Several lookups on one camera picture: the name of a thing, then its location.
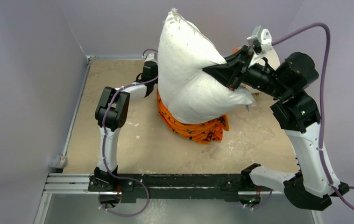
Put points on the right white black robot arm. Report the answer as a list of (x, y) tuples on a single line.
[(314, 184)]

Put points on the small white jar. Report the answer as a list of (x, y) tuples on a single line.
[(58, 161)]

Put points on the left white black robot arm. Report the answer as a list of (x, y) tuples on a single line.
[(111, 115)]

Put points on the white cylinder with orange face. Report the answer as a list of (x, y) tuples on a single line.
[(273, 61)]

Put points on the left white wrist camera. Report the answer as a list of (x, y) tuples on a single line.
[(151, 57)]

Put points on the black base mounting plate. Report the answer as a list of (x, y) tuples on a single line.
[(130, 187)]

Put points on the white pillow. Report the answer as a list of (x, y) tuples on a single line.
[(191, 95)]

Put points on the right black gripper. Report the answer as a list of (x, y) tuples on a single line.
[(240, 71)]

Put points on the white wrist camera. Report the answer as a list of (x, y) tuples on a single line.
[(261, 43), (151, 57)]

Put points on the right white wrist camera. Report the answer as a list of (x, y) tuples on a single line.
[(261, 43)]

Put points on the orange patterned pillowcase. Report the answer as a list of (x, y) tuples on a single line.
[(202, 133)]

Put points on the aluminium rail frame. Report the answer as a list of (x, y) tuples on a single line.
[(147, 146)]

